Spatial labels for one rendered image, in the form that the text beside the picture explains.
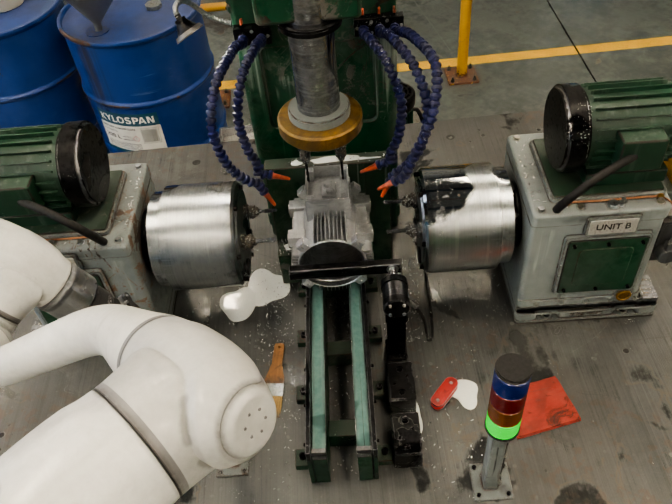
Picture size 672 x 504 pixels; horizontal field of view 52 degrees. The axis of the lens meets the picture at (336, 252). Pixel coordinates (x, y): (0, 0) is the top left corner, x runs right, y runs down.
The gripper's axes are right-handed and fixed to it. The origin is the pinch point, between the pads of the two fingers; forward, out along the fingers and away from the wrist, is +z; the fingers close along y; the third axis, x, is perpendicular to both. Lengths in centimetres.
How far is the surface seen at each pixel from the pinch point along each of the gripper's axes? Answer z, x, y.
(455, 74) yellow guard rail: 147, -24, 262
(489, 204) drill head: 34, -56, 34
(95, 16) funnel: -15, 59, 177
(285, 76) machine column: -3, -29, 64
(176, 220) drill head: -3.0, 1.6, 35.3
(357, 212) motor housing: 26, -28, 43
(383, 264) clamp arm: 31, -30, 29
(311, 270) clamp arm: 22.5, -16.2, 28.5
